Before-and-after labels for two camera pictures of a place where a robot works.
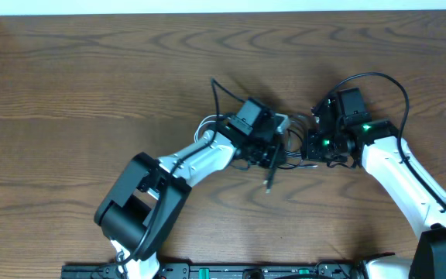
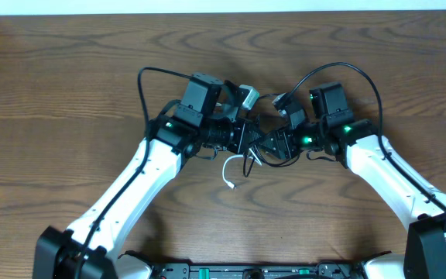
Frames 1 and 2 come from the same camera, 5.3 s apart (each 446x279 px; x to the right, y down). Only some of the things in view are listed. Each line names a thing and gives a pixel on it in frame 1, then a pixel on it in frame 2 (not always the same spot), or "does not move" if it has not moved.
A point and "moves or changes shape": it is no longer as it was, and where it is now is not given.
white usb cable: [210, 115] moves or changes shape
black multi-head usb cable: [276, 158] -> [256, 151]
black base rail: [217, 271] does not move
